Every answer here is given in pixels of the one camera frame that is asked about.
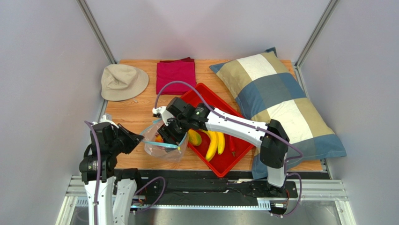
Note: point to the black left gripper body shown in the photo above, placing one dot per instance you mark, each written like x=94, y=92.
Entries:
x=117, y=144

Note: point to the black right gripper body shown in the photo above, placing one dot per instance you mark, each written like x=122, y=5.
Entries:
x=171, y=134

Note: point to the clear zip top bag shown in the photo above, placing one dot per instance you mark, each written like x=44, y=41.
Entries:
x=165, y=151

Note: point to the yellow green fake mango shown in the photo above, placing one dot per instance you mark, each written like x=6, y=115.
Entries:
x=195, y=138

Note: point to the yellow fake banana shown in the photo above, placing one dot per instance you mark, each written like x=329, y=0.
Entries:
x=217, y=144

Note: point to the purple fake eggplant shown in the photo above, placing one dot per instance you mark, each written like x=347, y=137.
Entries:
x=232, y=146

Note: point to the small red fake fruit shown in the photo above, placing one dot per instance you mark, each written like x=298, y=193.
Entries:
x=159, y=139

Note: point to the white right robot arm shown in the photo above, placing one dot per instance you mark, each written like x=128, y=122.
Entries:
x=270, y=137

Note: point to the beige bucket hat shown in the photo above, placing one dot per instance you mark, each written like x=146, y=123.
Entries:
x=122, y=82

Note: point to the magenta folded cloth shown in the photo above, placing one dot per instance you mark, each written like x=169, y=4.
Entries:
x=175, y=70

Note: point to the plaid checkered pillow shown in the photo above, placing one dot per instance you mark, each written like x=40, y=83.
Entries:
x=264, y=89

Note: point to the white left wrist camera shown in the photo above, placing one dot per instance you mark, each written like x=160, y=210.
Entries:
x=107, y=118

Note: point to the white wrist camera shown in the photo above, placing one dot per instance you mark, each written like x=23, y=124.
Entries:
x=107, y=118
x=163, y=114

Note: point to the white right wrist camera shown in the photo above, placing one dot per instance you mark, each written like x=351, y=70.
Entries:
x=163, y=114

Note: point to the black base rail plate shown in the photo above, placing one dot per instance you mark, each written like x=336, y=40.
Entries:
x=204, y=188

